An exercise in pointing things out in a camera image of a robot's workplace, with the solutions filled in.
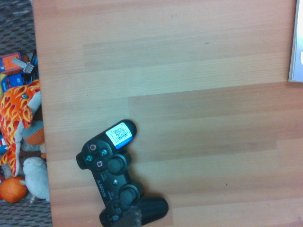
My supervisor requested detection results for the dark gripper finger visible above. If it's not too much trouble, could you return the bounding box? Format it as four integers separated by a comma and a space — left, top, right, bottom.
121, 205, 143, 227

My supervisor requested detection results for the black Sony gamepad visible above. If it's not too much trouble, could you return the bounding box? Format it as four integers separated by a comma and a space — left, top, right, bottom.
76, 119, 169, 227

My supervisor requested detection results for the woven wicker basket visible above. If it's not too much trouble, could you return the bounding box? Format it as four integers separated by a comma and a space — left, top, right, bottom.
0, 0, 53, 227

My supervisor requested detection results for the pale grey plush bird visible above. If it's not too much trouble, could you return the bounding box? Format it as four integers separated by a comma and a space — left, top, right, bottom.
23, 157, 51, 202

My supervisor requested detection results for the orange and grey knitted ball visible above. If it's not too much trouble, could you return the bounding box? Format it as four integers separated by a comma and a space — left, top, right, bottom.
22, 120, 45, 146

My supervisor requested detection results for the orange flame pattern plush fish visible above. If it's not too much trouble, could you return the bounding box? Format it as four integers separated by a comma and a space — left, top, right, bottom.
0, 79, 41, 177

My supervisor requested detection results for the blue toy car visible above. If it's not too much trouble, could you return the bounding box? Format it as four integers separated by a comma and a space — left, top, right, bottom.
0, 72, 27, 93

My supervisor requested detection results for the orange toy truck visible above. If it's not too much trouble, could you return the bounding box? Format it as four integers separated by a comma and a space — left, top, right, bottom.
0, 52, 29, 73

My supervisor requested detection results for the grey cover magazine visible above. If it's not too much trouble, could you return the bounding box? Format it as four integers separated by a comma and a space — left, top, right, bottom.
288, 0, 303, 83

